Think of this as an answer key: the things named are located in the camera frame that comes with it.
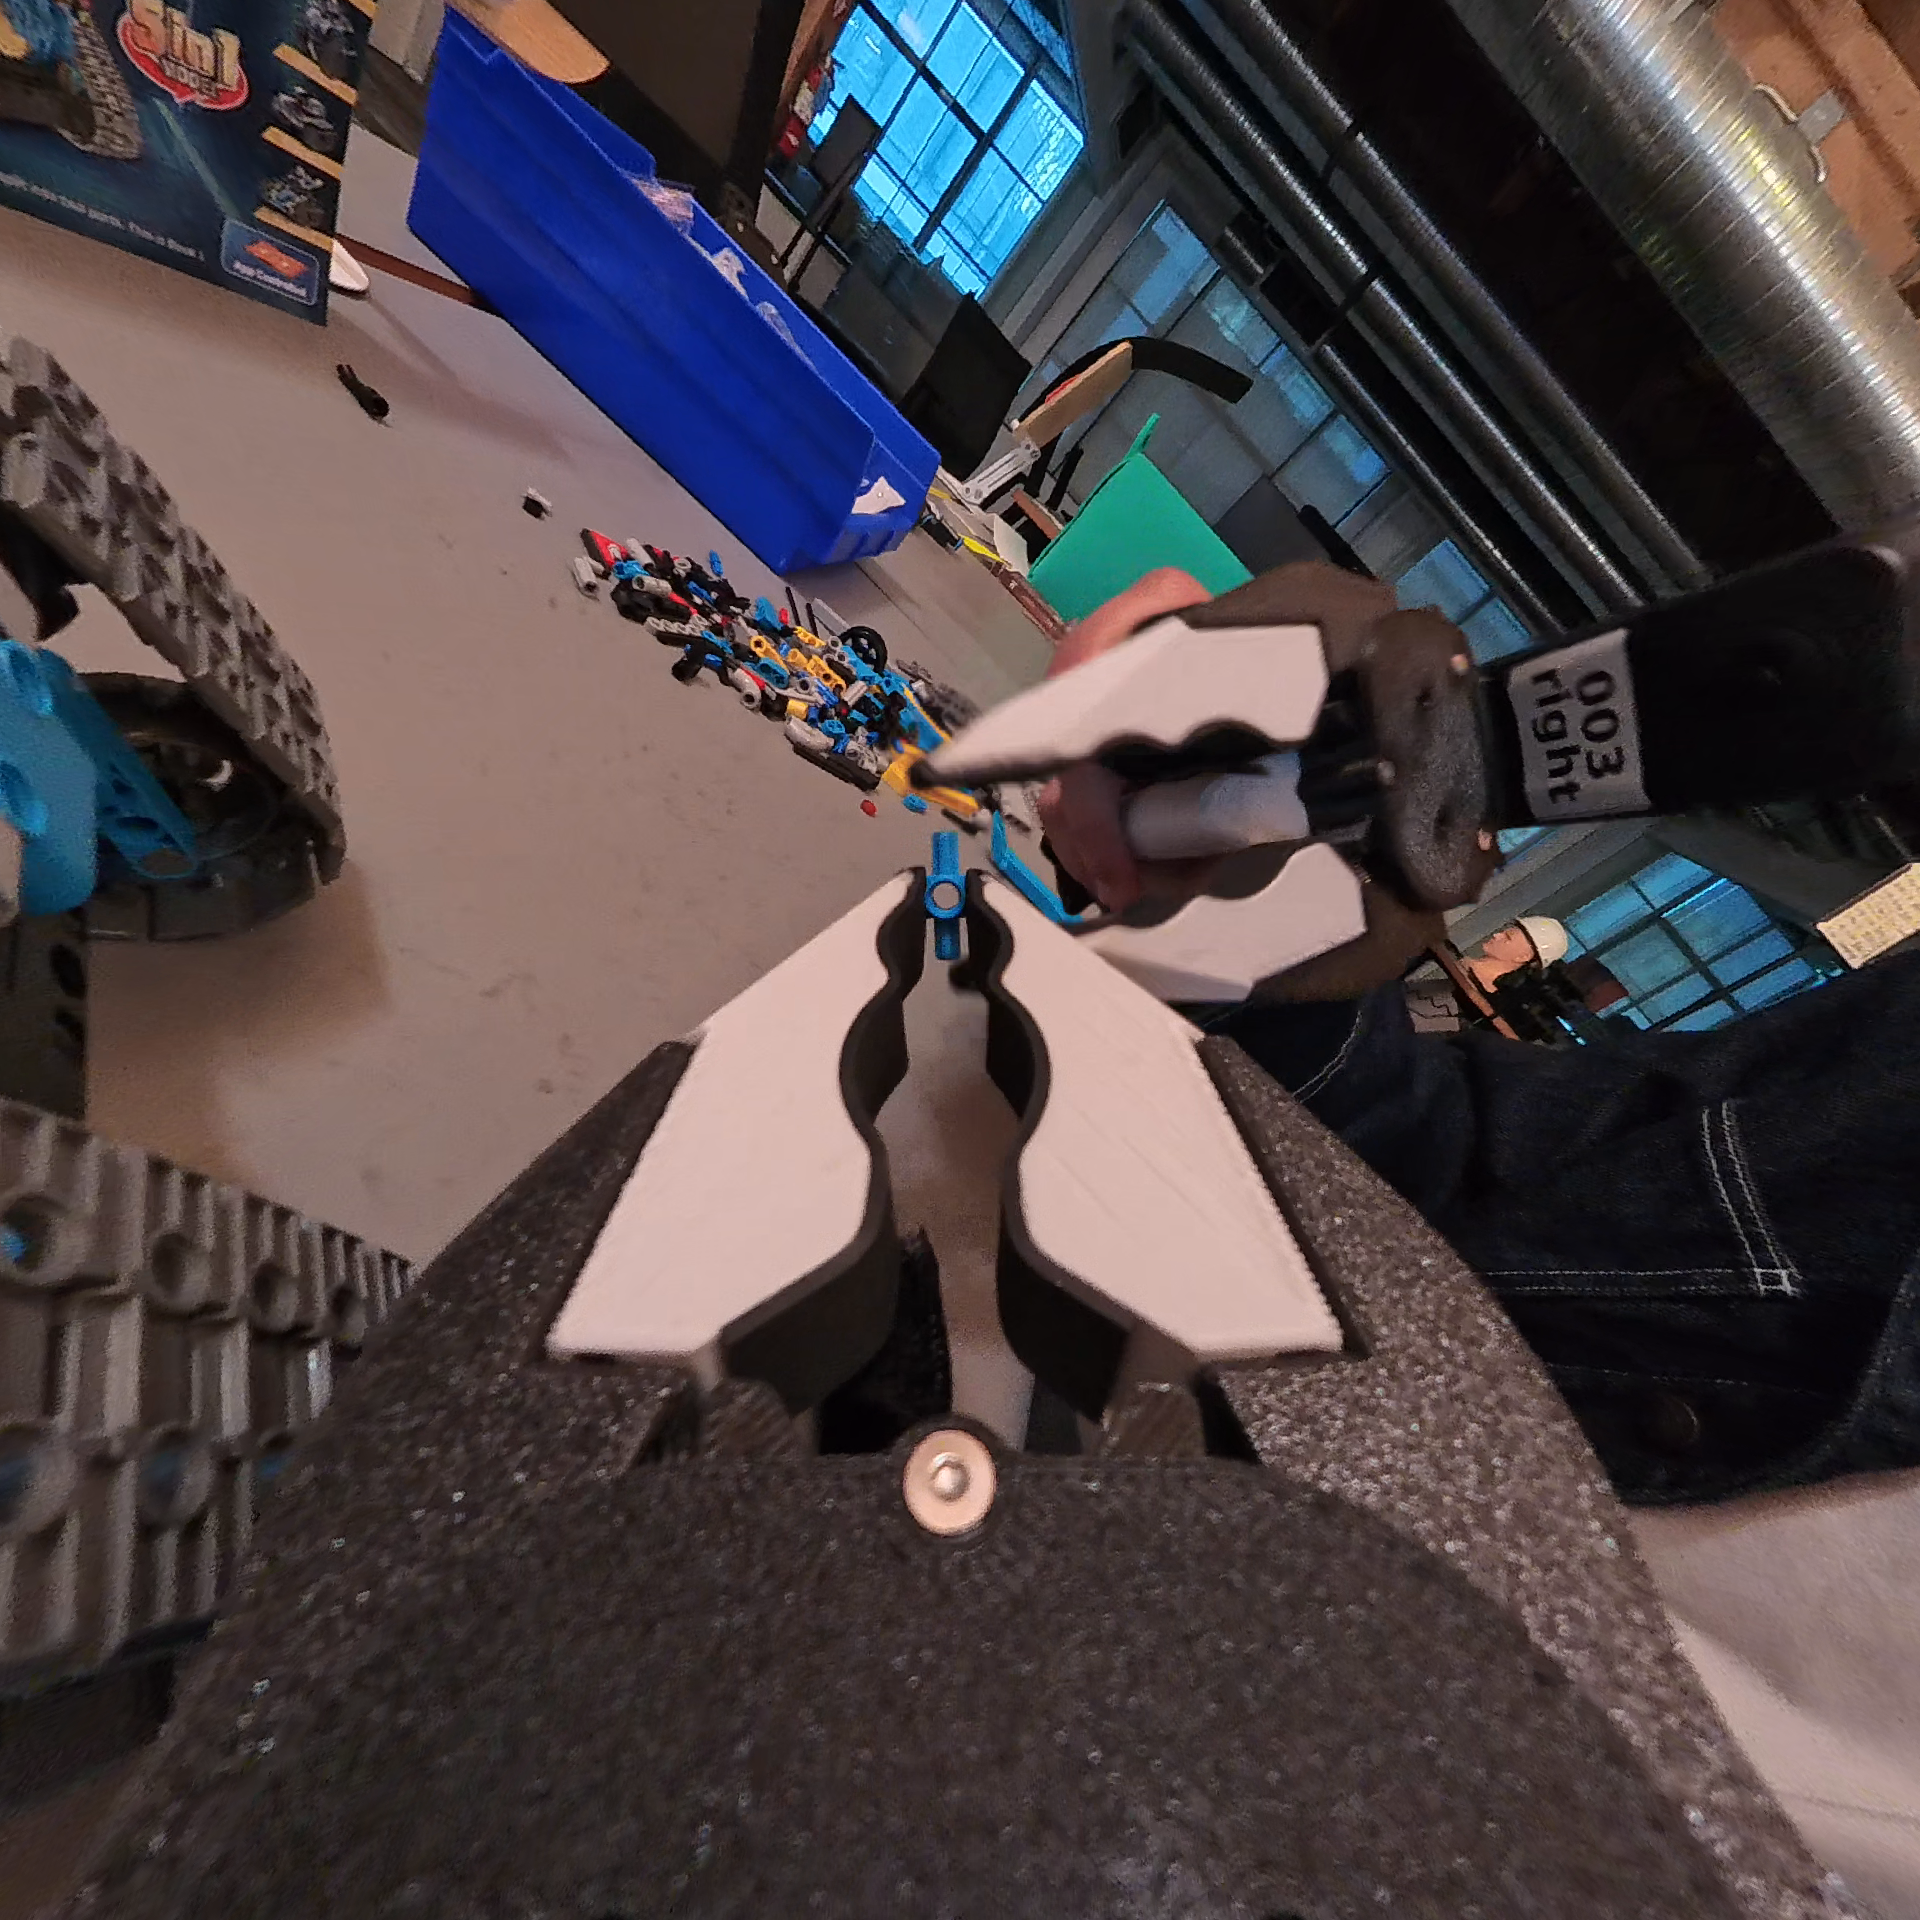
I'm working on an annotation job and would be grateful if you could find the tracked toy robot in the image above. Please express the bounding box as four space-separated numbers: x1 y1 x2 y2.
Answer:
0 336 423 1705

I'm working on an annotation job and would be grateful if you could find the white helmet figure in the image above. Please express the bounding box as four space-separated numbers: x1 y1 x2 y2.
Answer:
1464 914 1584 1045

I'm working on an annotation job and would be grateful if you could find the pile of small toy pieces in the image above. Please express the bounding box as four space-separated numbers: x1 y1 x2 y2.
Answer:
569 527 1105 928

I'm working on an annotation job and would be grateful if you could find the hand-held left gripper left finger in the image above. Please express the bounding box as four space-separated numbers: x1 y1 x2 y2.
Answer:
547 874 928 1415

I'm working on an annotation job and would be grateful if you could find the person's right hand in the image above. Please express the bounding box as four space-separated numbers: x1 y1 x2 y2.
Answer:
1042 562 1409 924

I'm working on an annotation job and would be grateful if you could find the person's white shirt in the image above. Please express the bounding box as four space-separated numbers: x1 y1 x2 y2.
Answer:
1627 1477 1920 1876

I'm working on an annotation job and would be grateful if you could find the dark metal pipe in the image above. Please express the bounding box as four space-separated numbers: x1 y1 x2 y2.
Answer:
1119 0 1712 601

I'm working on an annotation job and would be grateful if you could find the tan wooden board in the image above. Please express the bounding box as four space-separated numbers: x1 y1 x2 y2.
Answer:
451 0 614 87

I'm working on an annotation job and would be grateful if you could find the black board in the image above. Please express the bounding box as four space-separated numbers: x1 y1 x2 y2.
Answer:
547 0 818 204

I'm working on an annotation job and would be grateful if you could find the white paper note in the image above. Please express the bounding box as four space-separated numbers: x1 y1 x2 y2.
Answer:
1815 867 1920 971

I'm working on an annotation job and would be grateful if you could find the blue plastic bin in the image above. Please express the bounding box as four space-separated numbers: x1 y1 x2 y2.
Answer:
404 0 942 576

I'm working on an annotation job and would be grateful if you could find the wooden panel stand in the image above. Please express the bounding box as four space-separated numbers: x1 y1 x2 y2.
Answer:
961 336 1255 529

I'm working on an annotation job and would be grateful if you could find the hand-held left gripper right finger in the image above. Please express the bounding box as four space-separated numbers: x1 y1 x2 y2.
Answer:
958 874 1345 1423

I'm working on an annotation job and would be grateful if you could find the small robot kit box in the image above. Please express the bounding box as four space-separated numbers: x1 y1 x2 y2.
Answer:
0 0 378 328

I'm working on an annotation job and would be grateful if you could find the silver ventilation duct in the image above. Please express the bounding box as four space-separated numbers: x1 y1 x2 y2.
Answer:
1447 0 1920 536

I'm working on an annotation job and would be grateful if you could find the green panel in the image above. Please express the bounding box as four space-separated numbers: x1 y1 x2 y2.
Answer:
1027 417 1255 629

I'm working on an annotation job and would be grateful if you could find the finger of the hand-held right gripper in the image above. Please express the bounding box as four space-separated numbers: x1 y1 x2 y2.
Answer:
1070 849 1371 1009
913 620 1334 794

